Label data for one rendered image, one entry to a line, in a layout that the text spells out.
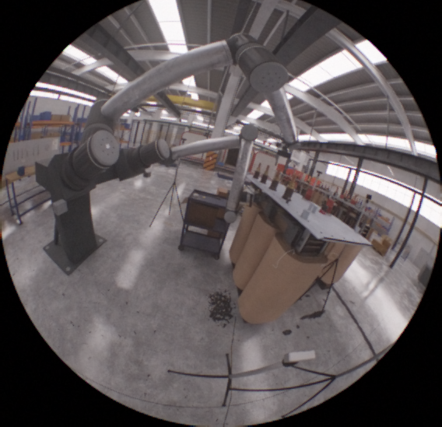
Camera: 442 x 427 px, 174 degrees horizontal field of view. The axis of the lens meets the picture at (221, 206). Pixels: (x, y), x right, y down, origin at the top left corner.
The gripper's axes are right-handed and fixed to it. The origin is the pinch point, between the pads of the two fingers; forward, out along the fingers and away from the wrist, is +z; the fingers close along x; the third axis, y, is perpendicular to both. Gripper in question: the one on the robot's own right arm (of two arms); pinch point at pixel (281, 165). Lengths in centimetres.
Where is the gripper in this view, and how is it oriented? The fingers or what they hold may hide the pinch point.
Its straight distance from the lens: 136.8
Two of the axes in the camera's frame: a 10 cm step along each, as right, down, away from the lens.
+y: 4.9, -1.8, 8.5
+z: -2.6, 9.0, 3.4
